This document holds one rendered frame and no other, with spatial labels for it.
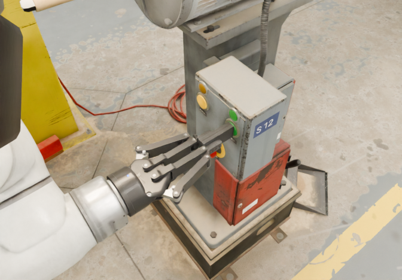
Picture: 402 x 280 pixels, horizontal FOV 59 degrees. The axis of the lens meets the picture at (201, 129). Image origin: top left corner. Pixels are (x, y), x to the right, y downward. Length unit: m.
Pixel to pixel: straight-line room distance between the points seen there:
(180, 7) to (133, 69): 1.85
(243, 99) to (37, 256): 0.41
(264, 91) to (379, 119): 1.77
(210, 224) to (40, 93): 1.06
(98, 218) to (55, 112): 1.51
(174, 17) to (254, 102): 0.24
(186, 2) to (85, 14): 2.55
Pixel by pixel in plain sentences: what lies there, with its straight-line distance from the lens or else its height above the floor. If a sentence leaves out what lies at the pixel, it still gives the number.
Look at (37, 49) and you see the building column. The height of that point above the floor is 0.60.
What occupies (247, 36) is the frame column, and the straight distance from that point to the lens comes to 0.90.
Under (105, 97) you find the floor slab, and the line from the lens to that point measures 2.35.
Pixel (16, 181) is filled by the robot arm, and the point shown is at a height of 1.18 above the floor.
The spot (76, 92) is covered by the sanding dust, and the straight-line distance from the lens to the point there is 2.44.
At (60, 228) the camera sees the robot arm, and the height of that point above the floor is 1.12.
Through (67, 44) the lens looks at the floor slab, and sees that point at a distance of 2.90.
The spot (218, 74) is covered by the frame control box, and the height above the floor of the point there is 1.12.
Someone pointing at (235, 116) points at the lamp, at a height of 1.11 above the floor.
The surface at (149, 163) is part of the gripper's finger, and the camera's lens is 0.59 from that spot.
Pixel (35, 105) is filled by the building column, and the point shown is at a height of 0.32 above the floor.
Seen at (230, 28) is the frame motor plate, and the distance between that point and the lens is 0.82.
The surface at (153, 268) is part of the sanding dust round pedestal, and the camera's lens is 1.67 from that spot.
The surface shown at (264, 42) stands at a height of 1.09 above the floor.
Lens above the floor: 1.56
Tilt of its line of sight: 49 degrees down
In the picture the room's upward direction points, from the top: straight up
